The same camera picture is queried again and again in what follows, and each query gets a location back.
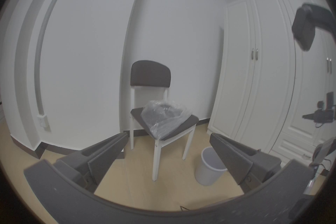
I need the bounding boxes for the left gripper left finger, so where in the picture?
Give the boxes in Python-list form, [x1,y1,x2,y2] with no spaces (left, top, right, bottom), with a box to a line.
[56,132,129,193]

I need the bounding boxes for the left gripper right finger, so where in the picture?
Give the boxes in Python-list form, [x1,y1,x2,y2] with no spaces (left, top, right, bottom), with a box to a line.
[209,133,282,194]

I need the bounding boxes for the white trash bin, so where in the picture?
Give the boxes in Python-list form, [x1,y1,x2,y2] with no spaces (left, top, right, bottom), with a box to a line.
[195,146,228,186]

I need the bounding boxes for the white wall socket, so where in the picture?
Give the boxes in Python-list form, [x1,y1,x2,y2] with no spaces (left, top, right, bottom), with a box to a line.
[37,115,50,131]

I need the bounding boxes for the clear plastic bag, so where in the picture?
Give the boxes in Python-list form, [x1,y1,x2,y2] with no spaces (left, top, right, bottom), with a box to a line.
[140,100,193,138]

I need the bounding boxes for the white wardrobe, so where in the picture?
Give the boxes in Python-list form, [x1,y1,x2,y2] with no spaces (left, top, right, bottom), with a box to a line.
[207,0,336,173]

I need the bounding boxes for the white chair dark grey cushions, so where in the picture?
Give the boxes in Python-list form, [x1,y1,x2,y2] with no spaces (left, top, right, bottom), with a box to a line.
[130,60,199,182]

